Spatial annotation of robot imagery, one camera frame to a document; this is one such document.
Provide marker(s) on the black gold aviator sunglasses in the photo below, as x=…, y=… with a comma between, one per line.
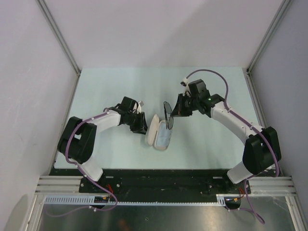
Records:
x=168, y=117

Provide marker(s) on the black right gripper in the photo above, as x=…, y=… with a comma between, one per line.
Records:
x=179, y=110

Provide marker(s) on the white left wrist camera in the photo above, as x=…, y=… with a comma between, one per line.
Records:
x=138, y=107

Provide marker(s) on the aluminium front frame rail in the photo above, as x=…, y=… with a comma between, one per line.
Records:
x=280, y=186

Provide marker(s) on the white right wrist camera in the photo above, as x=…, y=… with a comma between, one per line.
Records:
x=185, y=84

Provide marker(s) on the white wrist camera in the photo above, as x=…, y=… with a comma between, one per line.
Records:
x=138, y=107
x=185, y=84

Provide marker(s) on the pale green glasses case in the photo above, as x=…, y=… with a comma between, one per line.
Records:
x=151, y=134

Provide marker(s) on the right rear aluminium post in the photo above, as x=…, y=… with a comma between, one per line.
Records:
x=276, y=21

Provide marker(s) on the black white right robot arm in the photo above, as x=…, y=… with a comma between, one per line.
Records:
x=261, y=145

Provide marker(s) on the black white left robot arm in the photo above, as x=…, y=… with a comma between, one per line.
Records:
x=78, y=137

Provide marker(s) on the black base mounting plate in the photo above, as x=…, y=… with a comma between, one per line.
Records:
x=149, y=196

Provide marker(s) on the left rear aluminium post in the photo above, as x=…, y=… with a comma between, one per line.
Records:
x=58, y=35

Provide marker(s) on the aluminium post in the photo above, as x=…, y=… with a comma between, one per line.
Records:
x=58, y=35
x=276, y=21

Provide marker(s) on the blue square cleaning cloth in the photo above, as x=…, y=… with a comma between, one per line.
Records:
x=163, y=137

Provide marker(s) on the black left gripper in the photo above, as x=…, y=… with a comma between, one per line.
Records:
x=142, y=126

